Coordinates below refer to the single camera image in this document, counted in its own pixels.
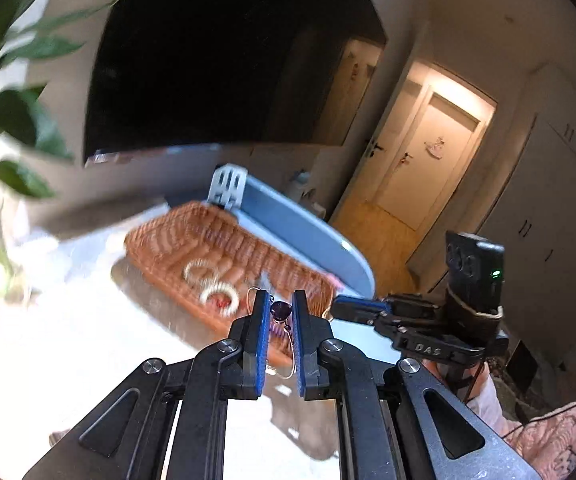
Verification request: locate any cream bead bracelet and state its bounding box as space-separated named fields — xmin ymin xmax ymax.
xmin=200 ymin=282 xmax=241 ymax=318

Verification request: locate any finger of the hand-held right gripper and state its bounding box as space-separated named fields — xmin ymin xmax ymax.
xmin=329 ymin=296 xmax=393 ymax=328

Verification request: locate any white plastic bracket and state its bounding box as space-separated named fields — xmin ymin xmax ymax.
xmin=209 ymin=164 xmax=247 ymax=211

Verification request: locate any white wardrobe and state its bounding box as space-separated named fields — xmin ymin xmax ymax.
xmin=478 ymin=62 xmax=576 ymax=376

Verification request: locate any large clear bead bracelet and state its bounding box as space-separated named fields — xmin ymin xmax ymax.
xmin=183 ymin=258 xmax=221 ymax=286

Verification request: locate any white room door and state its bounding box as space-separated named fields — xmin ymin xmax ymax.
xmin=378 ymin=91 xmax=483 ymax=231

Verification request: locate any brown wicker basket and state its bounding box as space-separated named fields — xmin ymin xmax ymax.
xmin=124 ymin=201 xmax=341 ymax=368

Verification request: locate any person's right forearm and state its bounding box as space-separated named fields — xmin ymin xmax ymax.
xmin=428 ymin=360 xmax=513 ymax=436

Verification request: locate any green bamboo plant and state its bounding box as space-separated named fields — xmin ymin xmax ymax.
xmin=0 ymin=0 xmax=134 ymax=301

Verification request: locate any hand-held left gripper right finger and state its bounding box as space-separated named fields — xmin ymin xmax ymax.
xmin=292 ymin=289 xmax=543 ymax=480

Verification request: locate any pink patterned blanket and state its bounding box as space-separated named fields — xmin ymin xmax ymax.
xmin=505 ymin=390 xmax=576 ymax=480

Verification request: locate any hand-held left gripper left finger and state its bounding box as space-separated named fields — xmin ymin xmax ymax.
xmin=20 ymin=290 xmax=273 ymax=480

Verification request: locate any silver bangle with purple gem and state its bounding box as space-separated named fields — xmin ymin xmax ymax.
xmin=247 ymin=286 xmax=299 ymax=381

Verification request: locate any dark monitor screen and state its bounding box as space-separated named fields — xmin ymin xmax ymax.
xmin=84 ymin=0 xmax=387 ymax=168

